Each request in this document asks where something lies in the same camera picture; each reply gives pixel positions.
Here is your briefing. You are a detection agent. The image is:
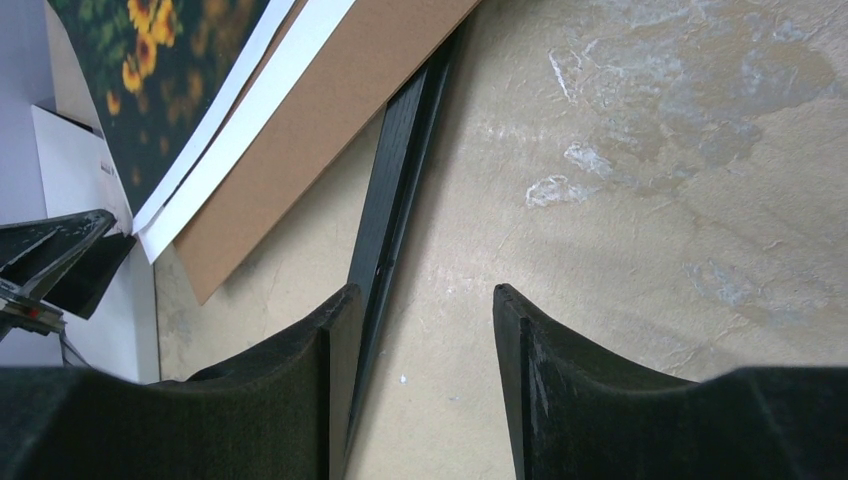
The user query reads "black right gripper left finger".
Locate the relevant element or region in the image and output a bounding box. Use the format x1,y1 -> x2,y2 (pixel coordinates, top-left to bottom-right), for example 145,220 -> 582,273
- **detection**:
1,285 -> 362,479

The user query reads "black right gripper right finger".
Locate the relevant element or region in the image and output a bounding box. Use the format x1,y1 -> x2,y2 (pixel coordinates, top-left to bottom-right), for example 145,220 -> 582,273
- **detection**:
493,284 -> 847,479

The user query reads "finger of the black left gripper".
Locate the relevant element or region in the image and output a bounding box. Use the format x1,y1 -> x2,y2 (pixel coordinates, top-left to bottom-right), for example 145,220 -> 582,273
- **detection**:
56,234 -> 137,319
1,209 -> 116,302

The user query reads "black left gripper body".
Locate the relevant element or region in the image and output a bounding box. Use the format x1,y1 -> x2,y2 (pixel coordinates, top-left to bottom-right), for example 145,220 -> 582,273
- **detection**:
1,280 -> 66,340

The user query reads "white mat board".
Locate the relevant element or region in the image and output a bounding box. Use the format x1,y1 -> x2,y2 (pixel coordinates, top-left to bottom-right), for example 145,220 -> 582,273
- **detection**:
133,1 -> 353,262

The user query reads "brown frame backing board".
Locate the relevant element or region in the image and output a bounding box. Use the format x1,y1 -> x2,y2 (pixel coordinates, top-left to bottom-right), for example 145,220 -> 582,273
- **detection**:
174,1 -> 474,303

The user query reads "sunflower photo print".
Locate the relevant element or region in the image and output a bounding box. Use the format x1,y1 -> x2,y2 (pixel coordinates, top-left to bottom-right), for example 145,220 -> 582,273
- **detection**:
50,0 -> 294,232

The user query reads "black picture frame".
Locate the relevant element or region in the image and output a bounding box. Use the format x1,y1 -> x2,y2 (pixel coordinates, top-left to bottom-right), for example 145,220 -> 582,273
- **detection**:
345,25 -> 465,458

